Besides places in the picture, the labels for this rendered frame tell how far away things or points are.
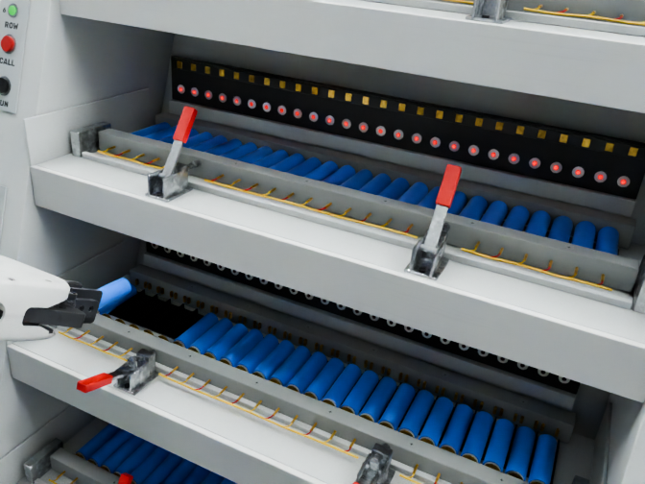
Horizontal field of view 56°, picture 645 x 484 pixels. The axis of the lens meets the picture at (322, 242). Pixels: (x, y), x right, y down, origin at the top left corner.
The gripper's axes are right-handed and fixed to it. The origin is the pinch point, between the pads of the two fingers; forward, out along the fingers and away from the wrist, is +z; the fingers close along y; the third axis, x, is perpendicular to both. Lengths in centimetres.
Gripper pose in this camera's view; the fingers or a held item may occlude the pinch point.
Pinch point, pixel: (70, 301)
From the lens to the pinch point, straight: 61.2
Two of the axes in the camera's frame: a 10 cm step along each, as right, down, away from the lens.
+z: 3.5, 1.3, 9.3
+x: -2.9, 9.6, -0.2
